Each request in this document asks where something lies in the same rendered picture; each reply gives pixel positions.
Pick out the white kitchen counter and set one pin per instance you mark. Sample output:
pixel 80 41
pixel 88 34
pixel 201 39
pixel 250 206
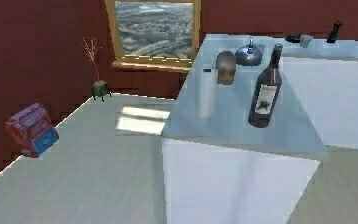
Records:
pixel 240 140

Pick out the bare twig house plant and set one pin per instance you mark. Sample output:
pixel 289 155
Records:
pixel 99 87

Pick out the wooden framed window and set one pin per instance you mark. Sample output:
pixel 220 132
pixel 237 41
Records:
pixel 155 30

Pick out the dark wine bottle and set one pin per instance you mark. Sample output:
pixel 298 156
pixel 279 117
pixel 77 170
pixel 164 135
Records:
pixel 266 93

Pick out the grey metal kettle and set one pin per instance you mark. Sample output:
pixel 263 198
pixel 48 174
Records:
pixel 249 55

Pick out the black flat object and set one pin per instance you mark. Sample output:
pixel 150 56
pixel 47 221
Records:
pixel 292 37

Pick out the grey cup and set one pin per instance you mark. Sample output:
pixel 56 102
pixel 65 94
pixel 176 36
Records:
pixel 305 40

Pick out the pink and blue bin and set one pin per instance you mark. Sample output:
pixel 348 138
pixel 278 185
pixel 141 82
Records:
pixel 32 130

